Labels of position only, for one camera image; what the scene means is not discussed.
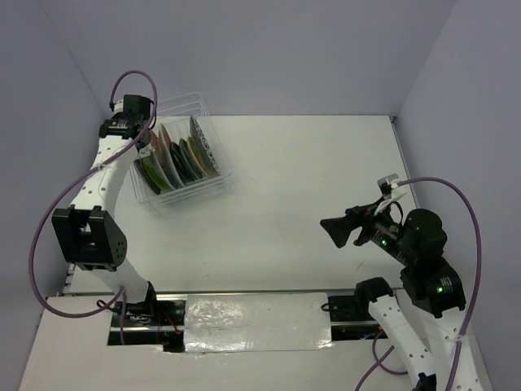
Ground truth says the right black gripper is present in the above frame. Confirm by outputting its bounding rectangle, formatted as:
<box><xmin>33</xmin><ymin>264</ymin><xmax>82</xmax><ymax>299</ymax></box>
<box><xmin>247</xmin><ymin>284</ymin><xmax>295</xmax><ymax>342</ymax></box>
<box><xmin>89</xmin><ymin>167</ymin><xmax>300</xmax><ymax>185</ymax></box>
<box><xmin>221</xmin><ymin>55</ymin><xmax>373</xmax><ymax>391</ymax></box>
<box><xmin>318</xmin><ymin>194</ymin><xmax>414</xmax><ymax>262</ymax></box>

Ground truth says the beige plate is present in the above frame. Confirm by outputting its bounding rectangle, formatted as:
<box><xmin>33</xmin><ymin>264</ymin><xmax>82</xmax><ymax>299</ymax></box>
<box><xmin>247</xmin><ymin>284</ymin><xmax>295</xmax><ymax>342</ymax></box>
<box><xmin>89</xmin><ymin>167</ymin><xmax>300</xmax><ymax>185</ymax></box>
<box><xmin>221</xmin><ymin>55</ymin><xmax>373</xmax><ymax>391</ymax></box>
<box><xmin>187</xmin><ymin>136</ymin><xmax>212</xmax><ymax>177</ymax></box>

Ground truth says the white pink plate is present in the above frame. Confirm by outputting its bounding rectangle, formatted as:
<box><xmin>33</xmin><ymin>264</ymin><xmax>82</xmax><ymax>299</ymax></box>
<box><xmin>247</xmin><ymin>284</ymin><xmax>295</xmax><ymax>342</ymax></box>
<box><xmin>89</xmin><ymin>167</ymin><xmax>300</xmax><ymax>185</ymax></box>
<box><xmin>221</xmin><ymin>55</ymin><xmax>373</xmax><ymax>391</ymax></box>
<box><xmin>159</xmin><ymin>124</ymin><xmax>184</xmax><ymax>189</ymax></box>

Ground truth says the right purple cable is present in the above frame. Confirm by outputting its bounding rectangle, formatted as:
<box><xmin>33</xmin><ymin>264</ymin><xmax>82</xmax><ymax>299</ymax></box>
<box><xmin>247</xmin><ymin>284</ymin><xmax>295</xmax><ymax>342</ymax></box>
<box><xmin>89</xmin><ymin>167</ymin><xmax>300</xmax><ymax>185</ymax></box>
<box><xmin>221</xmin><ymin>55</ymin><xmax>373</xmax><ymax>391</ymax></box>
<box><xmin>355</xmin><ymin>177</ymin><xmax>482</xmax><ymax>391</ymax></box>

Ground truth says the silver foil tape patch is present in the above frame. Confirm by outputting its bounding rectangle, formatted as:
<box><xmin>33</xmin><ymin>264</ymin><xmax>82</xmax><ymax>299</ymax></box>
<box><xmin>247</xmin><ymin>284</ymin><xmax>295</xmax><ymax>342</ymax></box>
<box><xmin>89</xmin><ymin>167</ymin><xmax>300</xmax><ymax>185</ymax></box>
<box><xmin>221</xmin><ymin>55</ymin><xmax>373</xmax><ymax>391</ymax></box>
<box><xmin>183</xmin><ymin>292</ymin><xmax>333</xmax><ymax>354</ymax></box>

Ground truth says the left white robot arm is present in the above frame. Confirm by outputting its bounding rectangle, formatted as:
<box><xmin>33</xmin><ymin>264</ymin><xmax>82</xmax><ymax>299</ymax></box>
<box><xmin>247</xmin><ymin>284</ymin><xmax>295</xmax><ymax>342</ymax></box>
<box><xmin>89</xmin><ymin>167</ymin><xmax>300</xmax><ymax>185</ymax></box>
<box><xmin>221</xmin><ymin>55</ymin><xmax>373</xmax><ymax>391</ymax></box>
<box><xmin>51</xmin><ymin>94</ymin><xmax>160</xmax><ymax>325</ymax></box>

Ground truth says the dark patterned plate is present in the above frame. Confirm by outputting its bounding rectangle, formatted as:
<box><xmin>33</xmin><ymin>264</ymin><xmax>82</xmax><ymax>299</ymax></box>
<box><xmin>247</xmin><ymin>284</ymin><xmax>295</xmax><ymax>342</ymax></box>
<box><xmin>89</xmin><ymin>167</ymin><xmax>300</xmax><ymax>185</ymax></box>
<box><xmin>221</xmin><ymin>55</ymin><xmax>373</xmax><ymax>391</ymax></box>
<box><xmin>190</xmin><ymin>116</ymin><xmax>221</xmax><ymax>176</ymax></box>

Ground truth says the lime green plate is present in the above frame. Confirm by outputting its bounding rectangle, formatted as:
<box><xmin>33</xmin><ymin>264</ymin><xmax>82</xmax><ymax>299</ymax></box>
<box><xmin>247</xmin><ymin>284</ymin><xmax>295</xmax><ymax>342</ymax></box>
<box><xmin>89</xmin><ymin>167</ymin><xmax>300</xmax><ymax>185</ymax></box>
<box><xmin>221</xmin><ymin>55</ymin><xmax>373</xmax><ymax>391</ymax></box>
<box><xmin>135</xmin><ymin>155</ymin><xmax>172</xmax><ymax>195</ymax></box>

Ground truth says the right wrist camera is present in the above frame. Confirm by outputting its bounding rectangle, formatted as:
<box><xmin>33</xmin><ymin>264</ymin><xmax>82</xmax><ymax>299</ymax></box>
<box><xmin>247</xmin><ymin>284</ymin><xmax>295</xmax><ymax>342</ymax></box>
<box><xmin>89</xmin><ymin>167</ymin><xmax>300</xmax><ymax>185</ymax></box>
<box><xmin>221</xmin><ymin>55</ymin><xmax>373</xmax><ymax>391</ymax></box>
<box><xmin>374</xmin><ymin>174</ymin><xmax>406</xmax><ymax>215</ymax></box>

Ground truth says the purple cable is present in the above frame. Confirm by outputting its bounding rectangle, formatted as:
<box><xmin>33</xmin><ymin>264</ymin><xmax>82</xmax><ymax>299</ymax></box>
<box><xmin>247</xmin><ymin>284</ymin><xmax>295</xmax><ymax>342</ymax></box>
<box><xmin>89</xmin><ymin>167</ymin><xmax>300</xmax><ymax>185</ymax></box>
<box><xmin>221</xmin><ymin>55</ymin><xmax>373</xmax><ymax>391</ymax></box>
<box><xmin>355</xmin><ymin>177</ymin><xmax>482</xmax><ymax>391</ymax></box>
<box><xmin>28</xmin><ymin>71</ymin><xmax>159</xmax><ymax>318</ymax></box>

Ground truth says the white wire dish rack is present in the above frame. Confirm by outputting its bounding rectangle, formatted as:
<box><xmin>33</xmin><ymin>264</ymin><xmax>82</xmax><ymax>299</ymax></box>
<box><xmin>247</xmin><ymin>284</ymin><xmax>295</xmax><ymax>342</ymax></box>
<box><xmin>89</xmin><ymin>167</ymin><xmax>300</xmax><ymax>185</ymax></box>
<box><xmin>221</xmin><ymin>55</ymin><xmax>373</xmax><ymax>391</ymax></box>
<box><xmin>129</xmin><ymin>92</ymin><xmax>231</xmax><ymax>214</ymax></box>

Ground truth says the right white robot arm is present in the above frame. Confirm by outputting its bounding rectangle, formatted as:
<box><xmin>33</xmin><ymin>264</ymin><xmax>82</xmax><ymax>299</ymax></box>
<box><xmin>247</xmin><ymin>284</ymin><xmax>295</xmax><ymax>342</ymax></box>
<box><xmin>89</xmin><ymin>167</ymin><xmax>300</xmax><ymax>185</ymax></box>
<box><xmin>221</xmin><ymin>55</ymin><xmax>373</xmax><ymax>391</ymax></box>
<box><xmin>320</xmin><ymin>204</ymin><xmax>483</xmax><ymax>390</ymax></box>

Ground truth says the red floral plate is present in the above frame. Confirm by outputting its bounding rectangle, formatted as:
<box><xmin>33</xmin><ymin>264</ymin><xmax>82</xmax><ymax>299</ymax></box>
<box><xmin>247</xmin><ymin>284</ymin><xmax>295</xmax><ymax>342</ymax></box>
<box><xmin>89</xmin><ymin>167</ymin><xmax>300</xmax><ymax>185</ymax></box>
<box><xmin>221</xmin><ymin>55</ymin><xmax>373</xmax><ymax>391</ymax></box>
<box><xmin>149</xmin><ymin>130</ymin><xmax>166</xmax><ymax>168</ymax></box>

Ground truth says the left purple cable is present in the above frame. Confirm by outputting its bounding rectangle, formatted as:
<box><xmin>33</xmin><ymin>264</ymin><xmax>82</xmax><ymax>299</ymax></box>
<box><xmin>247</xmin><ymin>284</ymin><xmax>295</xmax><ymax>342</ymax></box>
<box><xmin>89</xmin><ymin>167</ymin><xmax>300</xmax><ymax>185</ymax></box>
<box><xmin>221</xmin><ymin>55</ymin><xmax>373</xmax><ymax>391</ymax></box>
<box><xmin>28</xmin><ymin>71</ymin><xmax>159</xmax><ymax>318</ymax></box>

